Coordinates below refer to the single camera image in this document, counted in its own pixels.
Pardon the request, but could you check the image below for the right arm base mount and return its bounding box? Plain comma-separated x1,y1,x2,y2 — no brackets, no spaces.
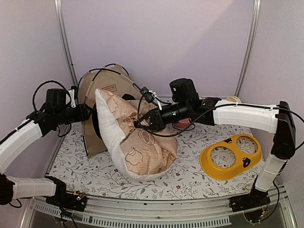
229,188,270,223

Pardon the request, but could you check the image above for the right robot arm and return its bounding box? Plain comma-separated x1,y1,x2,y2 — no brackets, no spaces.
134,78,296,207

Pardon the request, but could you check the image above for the floral table mat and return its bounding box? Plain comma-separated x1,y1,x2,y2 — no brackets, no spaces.
49,123,265,200

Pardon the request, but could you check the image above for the black flexible tent pole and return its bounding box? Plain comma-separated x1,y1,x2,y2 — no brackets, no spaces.
102,63,141,100

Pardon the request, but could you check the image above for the metal base rail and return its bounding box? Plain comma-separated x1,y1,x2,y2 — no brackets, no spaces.
20,185,299,228

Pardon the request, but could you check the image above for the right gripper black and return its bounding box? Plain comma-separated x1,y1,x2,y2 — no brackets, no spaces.
133,102,190,132

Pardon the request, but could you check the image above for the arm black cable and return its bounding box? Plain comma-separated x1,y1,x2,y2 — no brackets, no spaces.
32,80,73,137
136,92,304,150

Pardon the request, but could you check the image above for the white and brown pillow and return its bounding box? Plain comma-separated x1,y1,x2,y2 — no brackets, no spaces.
95,89,178,181

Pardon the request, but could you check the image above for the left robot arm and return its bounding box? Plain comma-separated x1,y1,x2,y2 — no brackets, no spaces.
0,86,89,211

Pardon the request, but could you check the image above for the pale yellow pet bowl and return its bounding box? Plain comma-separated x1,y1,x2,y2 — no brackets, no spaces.
225,96,242,103

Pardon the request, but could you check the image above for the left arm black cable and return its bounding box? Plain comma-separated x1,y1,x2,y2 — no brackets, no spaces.
32,80,73,137

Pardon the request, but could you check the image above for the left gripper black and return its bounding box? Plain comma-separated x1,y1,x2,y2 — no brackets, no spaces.
56,102,93,125

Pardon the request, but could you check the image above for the left aluminium frame post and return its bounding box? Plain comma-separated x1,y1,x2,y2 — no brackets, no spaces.
54,0,78,86

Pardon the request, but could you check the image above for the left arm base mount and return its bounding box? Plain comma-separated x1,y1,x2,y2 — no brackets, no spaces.
46,176,87,212

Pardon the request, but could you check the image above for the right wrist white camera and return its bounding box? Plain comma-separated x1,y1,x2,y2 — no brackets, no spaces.
140,87,162,110

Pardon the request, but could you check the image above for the pink round pet bowl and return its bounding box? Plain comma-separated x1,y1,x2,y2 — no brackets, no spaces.
173,118,190,129

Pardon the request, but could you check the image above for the aluminium frame post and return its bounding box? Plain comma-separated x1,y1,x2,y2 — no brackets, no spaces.
234,0,261,97
54,0,78,86

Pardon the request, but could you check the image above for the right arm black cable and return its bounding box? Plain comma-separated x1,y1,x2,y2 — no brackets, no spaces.
136,92,304,150

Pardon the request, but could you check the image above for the right aluminium frame post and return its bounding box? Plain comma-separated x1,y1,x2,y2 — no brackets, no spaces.
234,0,261,97

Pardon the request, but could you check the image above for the beige fabric pet tent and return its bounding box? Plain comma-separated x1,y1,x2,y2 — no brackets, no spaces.
77,63,149,159

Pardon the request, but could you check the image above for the yellow double bowl holder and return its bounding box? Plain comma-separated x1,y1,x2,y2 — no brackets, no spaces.
199,134,262,181

